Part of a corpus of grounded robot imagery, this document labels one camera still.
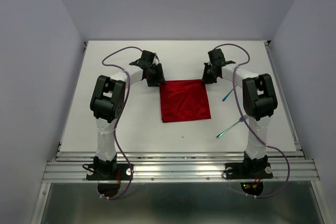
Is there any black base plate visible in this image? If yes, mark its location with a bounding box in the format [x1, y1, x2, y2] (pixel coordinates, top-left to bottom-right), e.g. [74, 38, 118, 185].
[82, 164, 133, 181]
[222, 163, 274, 180]

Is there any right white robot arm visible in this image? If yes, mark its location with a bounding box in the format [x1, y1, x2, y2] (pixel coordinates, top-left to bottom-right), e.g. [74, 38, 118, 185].
[202, 45, 278, 177]

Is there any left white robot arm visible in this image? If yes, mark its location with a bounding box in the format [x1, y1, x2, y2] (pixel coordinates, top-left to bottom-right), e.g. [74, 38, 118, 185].
[88, 50, 165, 179]

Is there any iridescent metal spoon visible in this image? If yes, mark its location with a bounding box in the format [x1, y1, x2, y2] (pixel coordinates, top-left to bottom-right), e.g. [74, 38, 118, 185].
[222, 89, 234, 102]

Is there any iridescent metal fork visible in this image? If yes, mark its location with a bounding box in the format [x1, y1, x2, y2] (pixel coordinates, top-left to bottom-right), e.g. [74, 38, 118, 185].
[216, 114, 248, 138]

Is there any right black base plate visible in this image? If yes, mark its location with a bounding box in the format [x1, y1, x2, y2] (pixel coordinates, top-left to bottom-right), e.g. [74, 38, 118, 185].
[222, 163, 274, 180]

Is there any red cloth napkin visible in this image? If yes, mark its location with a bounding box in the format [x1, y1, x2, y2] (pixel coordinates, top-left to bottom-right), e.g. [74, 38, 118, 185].
[160, 79, 211, 123]

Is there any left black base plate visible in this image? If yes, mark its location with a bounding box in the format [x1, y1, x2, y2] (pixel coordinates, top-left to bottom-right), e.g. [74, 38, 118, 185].
[82, 164, 133, 181]

